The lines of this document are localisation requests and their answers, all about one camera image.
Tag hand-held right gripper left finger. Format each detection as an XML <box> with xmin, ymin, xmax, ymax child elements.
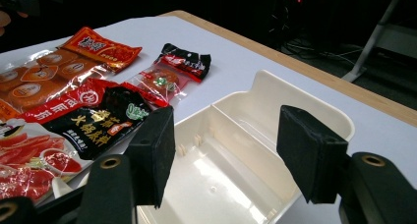
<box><xmin>126</xmin><ymin>105</ymin><xmax>176</xmax><ymax>208</ymax></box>

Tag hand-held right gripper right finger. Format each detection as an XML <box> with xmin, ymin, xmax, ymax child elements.
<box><xmin>276</xmin><ymin>104</ymin><xmax>349</xmax><ymax>204</ymax></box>

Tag black and red seasoning packet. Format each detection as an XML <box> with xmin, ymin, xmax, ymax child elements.
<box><xmin>19</xmin><ymin>78</ymin><xmax>171</xmax><ymax>161</ymax></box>

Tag large orange hot pot packet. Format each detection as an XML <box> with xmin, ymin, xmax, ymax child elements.
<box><xmin>0</xmin><ymin>27</ymin><xmax>144</xmax><ymax>113</ymax></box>

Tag white plastic storage box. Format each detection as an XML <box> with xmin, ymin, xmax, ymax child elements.
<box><xmin>136</xmin><ymin>69</ymin><xmax>356</xmax><ymax>224</ymax></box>

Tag white packet with meat picture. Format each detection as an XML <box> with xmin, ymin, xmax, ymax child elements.
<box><xmin>0</xmin><ymin>118</ymin><xmax>93</xmax><ymax>206</ymax></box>

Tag small clear packet red edges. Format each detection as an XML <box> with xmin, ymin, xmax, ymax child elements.
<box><xmin>127</xmin><ymin>67</ymin><xmax>191</xmax><ymax>102</ymax></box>

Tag small black and red packet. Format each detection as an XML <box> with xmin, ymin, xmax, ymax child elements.
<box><xmin>154</xmin><ymin>42</ymin><xmax>212</xmax><ymax>84</ymax></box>

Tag white table sheet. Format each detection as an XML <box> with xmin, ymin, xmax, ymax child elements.
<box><xmin>0</xmin><ymin>16</ymin><xmax>417</xmax><ymax>224</ymax></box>

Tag white metal stand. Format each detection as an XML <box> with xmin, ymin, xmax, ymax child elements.
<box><xmin>341</xmin><ymin>0</ymin><xmax>417</xmax><ymax>84</ymax></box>

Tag floor cables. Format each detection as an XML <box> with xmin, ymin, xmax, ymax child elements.
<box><xmin>268</xmin><ymin>7</ymin><xmax>365</xmax><ymax>68</ymax></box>

